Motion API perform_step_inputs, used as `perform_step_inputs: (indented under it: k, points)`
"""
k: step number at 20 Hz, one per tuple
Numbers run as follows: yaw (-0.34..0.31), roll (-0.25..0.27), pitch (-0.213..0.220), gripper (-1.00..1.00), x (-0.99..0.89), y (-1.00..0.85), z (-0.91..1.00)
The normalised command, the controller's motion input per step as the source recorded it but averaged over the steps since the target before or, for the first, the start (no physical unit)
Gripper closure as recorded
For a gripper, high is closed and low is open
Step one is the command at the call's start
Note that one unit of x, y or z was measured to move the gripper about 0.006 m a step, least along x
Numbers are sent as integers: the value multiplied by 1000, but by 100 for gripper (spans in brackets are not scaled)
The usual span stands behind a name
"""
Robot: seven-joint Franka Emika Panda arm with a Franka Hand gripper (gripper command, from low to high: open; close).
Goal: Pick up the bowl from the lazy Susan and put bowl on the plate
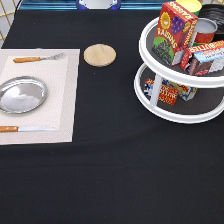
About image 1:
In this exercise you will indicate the black ribbed bowl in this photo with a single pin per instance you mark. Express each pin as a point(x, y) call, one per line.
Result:
point(215, 12)

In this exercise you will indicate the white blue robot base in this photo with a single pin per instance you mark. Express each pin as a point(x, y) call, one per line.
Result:
point(98, 4)

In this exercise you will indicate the white two-tier lazy Susan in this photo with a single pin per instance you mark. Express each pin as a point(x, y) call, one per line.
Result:
point(152, 72)

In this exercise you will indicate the round silver metal plate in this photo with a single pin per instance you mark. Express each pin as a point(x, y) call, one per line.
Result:
point(22, 94)

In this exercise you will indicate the red white box lower shelf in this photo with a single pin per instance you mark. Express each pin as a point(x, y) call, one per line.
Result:
point(167, 94)

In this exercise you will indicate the round wooden coaster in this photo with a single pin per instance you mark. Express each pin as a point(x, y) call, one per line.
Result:
point(99, 55)

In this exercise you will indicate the beige woven placemat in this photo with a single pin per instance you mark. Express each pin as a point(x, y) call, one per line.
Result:
point(58, 110)

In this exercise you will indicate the blue yellow small box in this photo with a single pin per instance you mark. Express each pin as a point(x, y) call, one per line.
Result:
point(185, 92)

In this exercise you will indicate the red raisins box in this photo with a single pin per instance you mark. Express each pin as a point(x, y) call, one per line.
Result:
point(173, 33)

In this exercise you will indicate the red butter box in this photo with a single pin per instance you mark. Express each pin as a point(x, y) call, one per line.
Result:
point(203, 59)

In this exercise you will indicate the red tin can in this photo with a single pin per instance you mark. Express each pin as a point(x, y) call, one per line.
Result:
point(204, 31)

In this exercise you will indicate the green yellow parmesan can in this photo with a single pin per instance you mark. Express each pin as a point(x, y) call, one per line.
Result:
point(194, 6)

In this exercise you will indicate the wooden handled fork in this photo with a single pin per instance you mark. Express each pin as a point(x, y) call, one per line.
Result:
point(33, 59)

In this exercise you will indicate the wooden handled knife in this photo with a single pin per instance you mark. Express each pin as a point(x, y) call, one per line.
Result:
point(4, 129)

